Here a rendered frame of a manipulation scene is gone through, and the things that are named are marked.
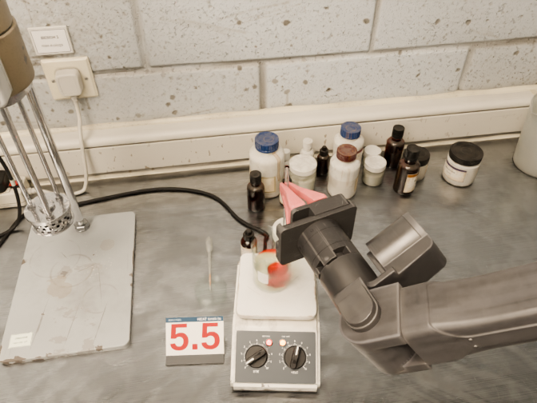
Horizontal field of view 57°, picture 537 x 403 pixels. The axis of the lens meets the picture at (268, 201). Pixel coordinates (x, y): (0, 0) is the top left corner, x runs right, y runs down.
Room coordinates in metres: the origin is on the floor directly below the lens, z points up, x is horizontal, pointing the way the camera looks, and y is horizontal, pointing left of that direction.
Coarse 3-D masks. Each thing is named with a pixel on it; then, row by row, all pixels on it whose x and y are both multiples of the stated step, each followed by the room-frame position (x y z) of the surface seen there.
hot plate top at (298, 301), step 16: (240, 272) 0.48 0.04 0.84; (304, 272) 0.48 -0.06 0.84; (240, 288) 0.45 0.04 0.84; (256, 288) 0.45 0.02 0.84; (288, 288) 0.45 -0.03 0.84; (304, 288) 0.45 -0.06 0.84; (240, 304) 0.42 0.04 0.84; (256, 304) 0.42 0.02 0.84; (272, 304) 0.42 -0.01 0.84; (288, 304) 0.42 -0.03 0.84; (304, 304) 0.42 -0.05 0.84
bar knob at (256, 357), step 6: (252, 348) 0.37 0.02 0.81; (258, 348) 0.37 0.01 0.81; (246, 354) 0.36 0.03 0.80; (252, 354) 0.36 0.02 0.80; (258, 354) 0.35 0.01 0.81; (264, 354) 0.35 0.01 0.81; (246, 360) 0.35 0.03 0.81; (252, 360) 0.34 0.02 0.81; (258, 360) 0.35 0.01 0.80; (264, 360) 0.35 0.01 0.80; (252, 366) 0.34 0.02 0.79; (258, 366) 0.34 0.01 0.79
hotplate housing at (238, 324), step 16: (240, 320) 0.40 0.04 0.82; (256, 320) 0.40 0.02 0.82; (272, 320) 0.40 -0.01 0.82; (288, 320) 0.40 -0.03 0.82; (304, 320) 0.40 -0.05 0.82; (240, 384) 0.33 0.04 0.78; (256, 384) 0.33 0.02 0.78; (272, 384) 0.33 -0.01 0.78; (288, 384) 0.33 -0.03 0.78; (304, 384) 0.33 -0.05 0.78
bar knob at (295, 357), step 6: (288, 348) 0.37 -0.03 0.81; (294, 348) 0.36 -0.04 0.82; (300, 348) 0.37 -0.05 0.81; (288, 354) 0.36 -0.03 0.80; (294, 354) 0.35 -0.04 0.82; (300, 354) 0.36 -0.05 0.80; (288, 360) 0.35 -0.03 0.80; (294, 360) 0.34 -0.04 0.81; (300, 360) 0.35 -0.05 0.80; (288, 366) 0.34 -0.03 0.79; (294, 366) 0.34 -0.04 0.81; (300, 366) 0.34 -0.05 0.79
